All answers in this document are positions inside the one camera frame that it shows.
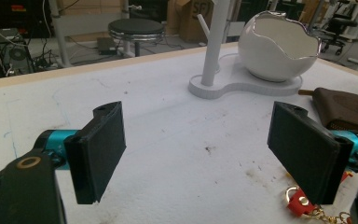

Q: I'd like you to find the red keychain with gold clasp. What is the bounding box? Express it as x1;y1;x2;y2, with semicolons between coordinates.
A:
284;170;354;224

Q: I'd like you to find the black round stool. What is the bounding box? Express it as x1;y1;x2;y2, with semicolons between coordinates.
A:
107;18;166;58

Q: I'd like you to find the black computer tower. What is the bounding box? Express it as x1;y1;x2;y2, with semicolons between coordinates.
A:
0;27;35;78

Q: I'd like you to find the brown leather wallet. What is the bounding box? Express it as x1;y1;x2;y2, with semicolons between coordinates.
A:
297;87;358;135

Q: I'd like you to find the white eggshell-shaped bowl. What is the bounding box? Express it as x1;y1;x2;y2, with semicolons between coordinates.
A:
238;10;322;83

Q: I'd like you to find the black office chair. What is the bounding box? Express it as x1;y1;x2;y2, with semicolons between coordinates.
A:
318;12;358;57

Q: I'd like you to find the cardboard box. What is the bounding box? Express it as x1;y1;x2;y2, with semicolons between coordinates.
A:
167;0;215;44

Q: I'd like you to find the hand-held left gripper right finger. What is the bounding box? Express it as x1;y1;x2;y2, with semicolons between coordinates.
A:
267;101;358;206

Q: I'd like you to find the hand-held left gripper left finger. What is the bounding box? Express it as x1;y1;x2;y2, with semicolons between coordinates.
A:
34;101;128;205

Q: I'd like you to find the white jewellery stand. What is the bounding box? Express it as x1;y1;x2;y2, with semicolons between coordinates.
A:
187;0;303;100

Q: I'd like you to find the white metal table leg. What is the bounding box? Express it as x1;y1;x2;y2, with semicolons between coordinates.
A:
48;0;73;68

